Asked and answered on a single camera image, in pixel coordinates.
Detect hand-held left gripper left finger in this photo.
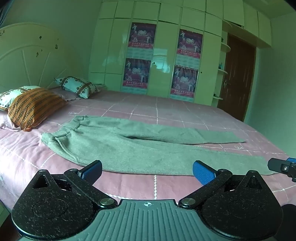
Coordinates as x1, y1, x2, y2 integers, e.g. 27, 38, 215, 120
30, 159, 118, 208

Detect white corner shelf unit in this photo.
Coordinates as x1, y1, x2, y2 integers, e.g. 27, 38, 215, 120
212, 37, 231, 100

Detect pink pillow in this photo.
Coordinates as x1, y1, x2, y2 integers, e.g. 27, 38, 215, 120
0, 111, 23, 132
50, 88, 82, 101

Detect brown wooden door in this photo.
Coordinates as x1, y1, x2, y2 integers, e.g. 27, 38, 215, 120
217, 32, 257, 122

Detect bed with pink checked sheet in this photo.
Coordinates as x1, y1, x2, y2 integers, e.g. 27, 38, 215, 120
0, 89, 296, 232

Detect orange striped pillow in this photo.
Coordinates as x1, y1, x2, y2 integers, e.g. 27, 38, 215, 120
8, 88, 68, 132

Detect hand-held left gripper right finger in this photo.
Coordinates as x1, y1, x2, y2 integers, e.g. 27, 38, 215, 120
179, 160, 266, 208

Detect wall poster calendar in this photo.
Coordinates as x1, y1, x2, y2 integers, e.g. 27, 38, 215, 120
120, 58, 151, 94
126, 22, 157, 59
170, 65, 199, 102
175, 29, 203, 66

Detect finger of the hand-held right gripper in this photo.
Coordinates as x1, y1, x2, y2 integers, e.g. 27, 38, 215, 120
268, 158, 296, 183

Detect teal patterned pillow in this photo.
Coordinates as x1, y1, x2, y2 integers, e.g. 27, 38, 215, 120
54, 76, 101, 99

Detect grey-green pants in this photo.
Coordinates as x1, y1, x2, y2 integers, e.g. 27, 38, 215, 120
41, 115, 279, 176

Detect white bed headboard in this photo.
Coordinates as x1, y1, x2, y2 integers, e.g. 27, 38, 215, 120
0, 22, 84, 93

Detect white patterned pillow near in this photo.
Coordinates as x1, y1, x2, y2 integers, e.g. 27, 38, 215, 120
0, 86, 41, 112

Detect white glossy wardrobe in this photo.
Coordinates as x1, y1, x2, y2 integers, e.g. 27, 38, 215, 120
88, 0, 272, 107

